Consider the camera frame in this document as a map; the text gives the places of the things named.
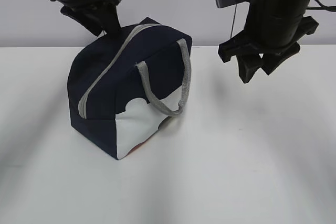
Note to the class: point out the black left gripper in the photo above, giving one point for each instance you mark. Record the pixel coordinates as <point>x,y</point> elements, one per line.
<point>107,15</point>

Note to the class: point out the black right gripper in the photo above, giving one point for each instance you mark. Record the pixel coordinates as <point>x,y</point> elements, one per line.
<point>247,49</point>

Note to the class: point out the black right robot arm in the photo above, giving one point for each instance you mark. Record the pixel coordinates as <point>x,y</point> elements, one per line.
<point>270,35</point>

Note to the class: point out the navy insulated lunch bag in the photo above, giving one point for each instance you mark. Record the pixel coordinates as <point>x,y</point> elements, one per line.
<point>121,89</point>

